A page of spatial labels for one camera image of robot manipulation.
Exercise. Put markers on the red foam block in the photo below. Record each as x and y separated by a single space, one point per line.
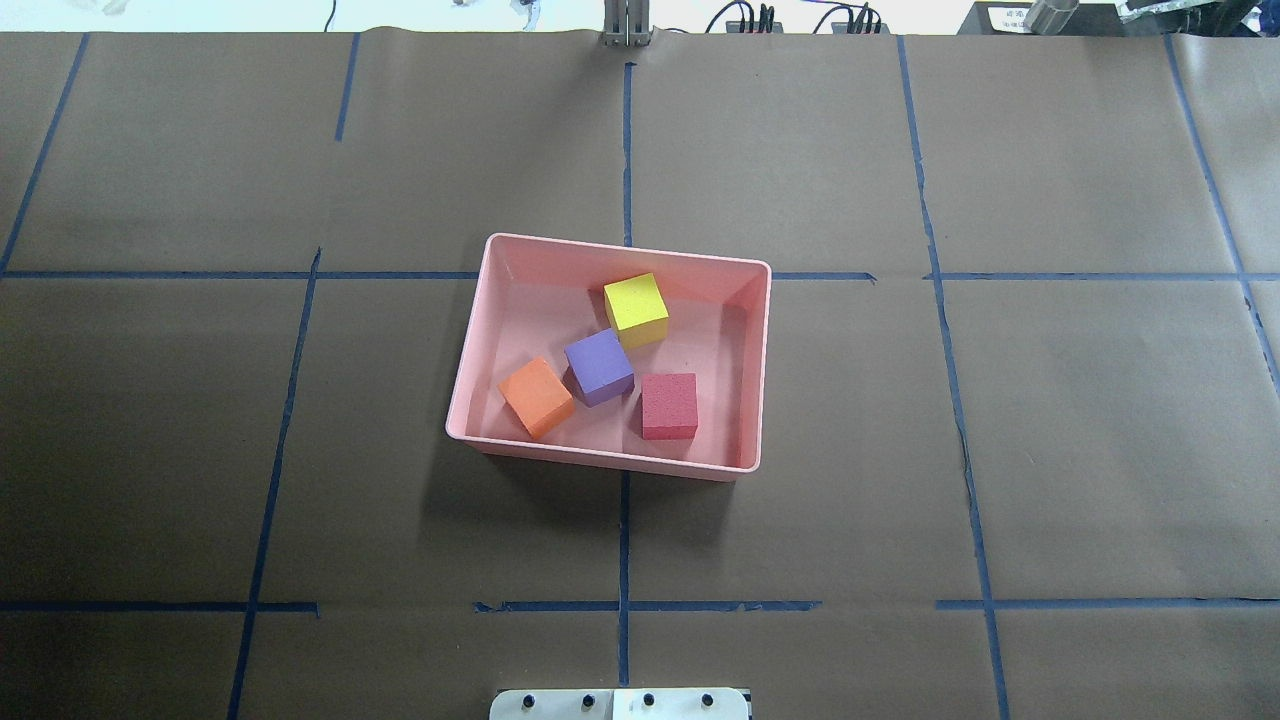
669 406

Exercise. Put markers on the purple foam block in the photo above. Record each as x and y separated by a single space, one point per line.
601 367

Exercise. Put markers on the aluminium frame post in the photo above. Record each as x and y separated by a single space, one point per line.
626 23

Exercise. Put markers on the orange foam block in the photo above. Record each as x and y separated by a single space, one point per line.
538 397

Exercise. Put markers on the pink plastic bin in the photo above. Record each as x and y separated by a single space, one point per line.
632 359

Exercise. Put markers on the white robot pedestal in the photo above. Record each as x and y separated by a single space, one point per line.
623 703

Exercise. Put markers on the yellow foam block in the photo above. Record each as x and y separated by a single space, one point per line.
637 311

